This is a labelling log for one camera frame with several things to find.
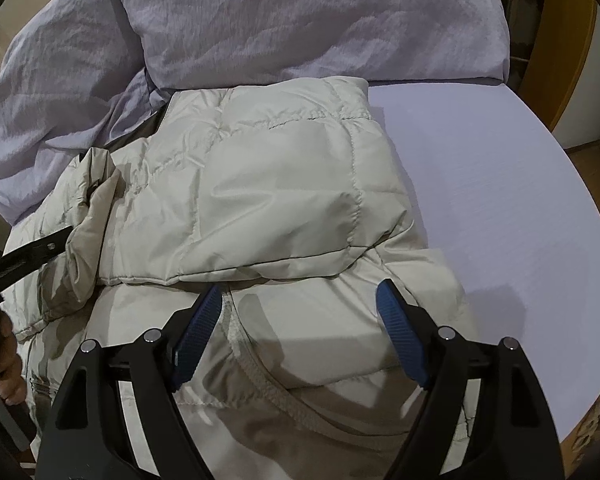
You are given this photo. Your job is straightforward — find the cream puffer jacket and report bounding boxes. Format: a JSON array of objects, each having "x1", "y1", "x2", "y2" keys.
[{"x1": 0, "y1": 75, "x2": 481, "y2": 480}]

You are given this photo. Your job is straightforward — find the large lavender pillow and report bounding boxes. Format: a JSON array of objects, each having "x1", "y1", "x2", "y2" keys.
[{"x1": 104, "y1": 0, "x2": 512, "y2": 92}]

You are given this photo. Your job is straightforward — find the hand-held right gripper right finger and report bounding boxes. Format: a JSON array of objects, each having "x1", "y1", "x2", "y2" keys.
[{"x1": 375, "y1": 277, "x2": 567, "y2": 480}]

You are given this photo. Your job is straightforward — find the person's left hand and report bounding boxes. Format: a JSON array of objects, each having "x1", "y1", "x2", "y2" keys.
[{"x1": 0, "y1": 309, "x2": 27, "y2": 407}]

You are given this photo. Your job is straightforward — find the crumpled lavender duvet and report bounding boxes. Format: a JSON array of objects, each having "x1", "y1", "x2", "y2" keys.
[{"x1": 0, "y1": 0, "x2": 173, "y2": 223}]

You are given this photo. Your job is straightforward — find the wooden door frame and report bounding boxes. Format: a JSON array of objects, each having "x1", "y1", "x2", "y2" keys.
[{"x1": 519, "y1": 0, "x2": 600, "y2": 133}]

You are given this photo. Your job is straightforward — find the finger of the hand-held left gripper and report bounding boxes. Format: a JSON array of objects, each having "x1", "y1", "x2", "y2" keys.
[{"x1": 0, "y1": 225, "x2": 76, "y2": 292}]

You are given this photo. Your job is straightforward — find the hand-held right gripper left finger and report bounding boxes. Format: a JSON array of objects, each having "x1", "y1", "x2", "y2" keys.
[{"x1": 35, "y1": 284, "x2": 226, "y2": 480}]

